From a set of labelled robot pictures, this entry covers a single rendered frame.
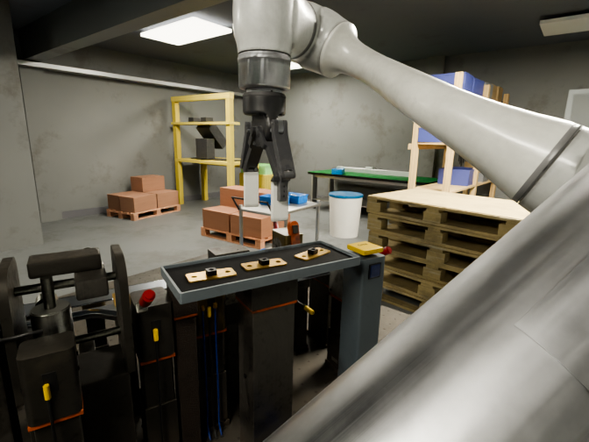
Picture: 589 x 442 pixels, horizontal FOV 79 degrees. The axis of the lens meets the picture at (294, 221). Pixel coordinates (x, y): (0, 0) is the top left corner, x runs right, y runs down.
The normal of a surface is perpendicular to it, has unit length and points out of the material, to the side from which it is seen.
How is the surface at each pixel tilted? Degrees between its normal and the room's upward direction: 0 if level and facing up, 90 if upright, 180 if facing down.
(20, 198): 90
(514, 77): 90
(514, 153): 87
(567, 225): 34
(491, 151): 98
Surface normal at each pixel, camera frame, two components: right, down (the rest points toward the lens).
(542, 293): -0.38, -0.67
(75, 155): 0.78, 0.16
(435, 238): -0.73, 0.14
